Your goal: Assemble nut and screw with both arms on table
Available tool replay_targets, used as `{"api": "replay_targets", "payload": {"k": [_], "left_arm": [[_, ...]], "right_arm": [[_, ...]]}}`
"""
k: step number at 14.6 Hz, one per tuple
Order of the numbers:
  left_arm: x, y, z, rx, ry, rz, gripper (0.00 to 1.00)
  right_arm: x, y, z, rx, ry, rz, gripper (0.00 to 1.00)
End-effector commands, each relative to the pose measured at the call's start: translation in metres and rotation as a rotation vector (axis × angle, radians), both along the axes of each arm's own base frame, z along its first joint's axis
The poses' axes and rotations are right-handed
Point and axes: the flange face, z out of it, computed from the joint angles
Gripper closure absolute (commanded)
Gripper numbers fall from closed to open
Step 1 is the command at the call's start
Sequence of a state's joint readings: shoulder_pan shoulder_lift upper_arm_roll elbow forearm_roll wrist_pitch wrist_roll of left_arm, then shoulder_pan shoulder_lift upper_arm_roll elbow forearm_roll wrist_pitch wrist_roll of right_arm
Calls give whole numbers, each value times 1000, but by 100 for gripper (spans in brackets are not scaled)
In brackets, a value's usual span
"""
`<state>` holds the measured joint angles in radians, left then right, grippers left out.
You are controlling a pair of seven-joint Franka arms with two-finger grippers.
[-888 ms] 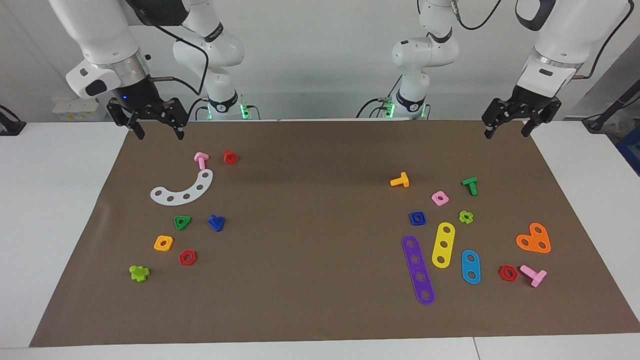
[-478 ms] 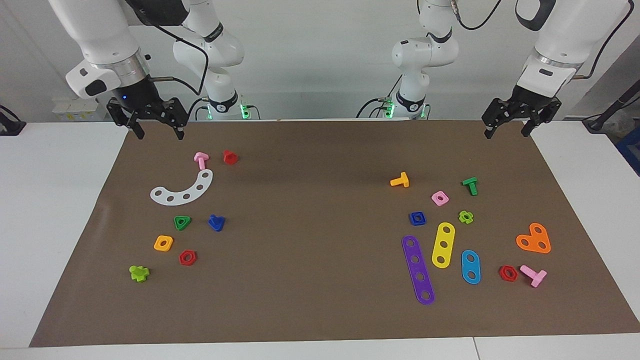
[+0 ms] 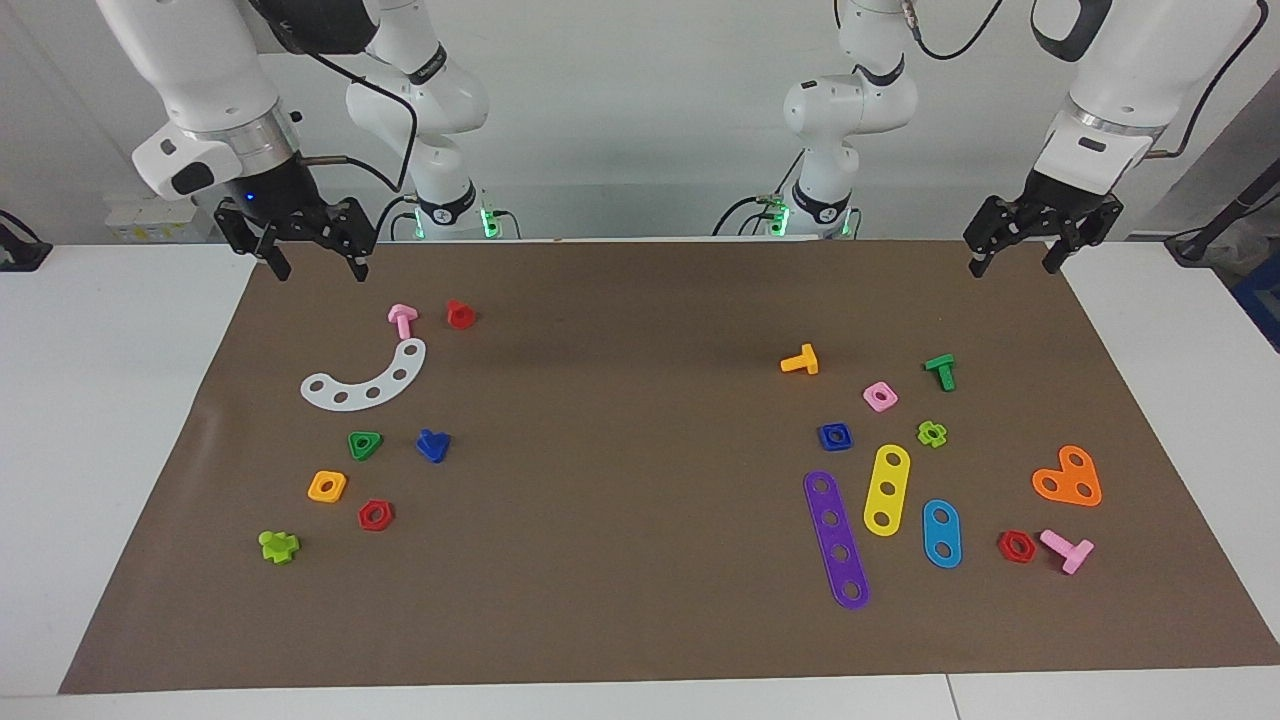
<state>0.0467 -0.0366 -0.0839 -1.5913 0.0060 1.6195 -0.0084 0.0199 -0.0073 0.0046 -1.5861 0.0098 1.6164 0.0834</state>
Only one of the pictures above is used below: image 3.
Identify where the blue two-hole plate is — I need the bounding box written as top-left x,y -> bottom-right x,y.
921,498 -> 963,570

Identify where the brown table mat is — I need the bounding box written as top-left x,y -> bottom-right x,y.
58,240 -> 1280,694

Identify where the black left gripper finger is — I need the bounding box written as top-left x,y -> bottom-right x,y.
1043,198 -> 1124,273
964,197 -> 1031,278

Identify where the white cardboard box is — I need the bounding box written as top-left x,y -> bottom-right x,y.
105,195 -> 216,244

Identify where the purple four-hole plate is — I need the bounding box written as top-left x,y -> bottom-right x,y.
803,469 -> 871,611

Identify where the black base cable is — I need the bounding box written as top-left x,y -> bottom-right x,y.
373,193 -> 423,241
712,150 -> 807,238

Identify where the blue crate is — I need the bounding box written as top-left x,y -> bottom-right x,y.
1232,250 -> 1280,351

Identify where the black clamp device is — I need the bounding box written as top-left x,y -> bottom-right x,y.
0,210 -> 53,273

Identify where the white curved perforated plate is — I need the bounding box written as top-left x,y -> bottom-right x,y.
300,337 -> 428,411

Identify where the orange heart-shaped plate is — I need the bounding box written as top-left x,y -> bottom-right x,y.
1031,445 -> 1103,508

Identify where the black stand pole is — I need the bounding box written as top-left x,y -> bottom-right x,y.
1165,160 -> 1280,266

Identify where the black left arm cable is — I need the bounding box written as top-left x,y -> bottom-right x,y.
900,0 -> 1271,161

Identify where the yellow three-hole plate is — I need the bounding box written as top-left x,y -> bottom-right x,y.
862,443 -> 913,538

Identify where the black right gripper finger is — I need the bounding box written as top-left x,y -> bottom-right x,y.
335,198 -> 379,283
215,198 -> 293,282

